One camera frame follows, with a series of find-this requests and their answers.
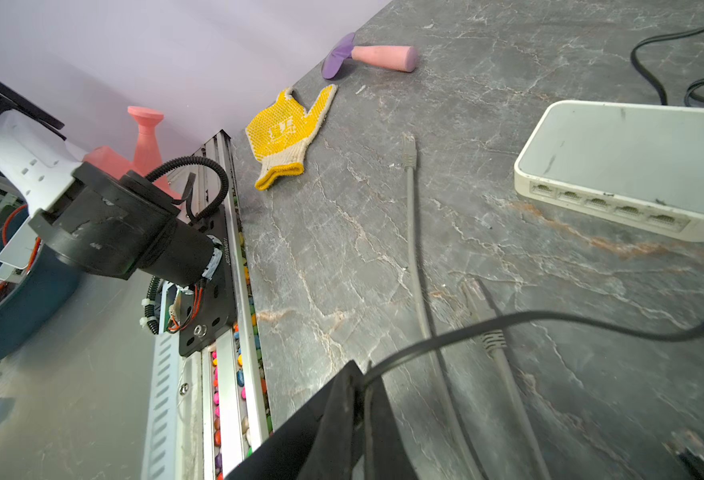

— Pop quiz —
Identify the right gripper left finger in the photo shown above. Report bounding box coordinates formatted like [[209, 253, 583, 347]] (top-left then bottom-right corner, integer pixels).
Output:
[[225, 361, 362, 479]]

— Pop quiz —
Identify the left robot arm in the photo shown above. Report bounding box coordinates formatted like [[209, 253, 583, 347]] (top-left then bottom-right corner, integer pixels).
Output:
[[0, 82, 237, 359]]

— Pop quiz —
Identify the pink watering can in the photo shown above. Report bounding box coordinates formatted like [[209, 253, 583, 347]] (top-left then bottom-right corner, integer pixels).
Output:
[[83, 106, 164, 180]]

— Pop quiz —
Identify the thick black cable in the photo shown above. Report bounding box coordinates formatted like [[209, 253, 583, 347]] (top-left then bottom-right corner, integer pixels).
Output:
[[361, 281, 704, 480]]

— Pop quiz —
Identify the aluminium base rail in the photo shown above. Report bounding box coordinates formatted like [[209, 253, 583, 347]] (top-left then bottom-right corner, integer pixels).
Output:
[[140, 132, 272, 479]]

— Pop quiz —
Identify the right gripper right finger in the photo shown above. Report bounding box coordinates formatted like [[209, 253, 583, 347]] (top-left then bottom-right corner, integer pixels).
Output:
[[363, 379, 417, 480]]

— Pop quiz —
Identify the purple pink toy shovel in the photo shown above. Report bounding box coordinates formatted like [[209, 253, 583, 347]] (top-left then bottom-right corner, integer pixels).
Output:
[[321, 33, 418, 80]]

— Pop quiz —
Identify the grey ethernet cable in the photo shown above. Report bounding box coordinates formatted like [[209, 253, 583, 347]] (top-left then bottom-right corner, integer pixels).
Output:
[[399, 133, 557, 480]]

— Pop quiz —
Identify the black power adapter left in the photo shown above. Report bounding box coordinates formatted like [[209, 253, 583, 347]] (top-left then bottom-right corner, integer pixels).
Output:
[[629, 25, 704, 108]]

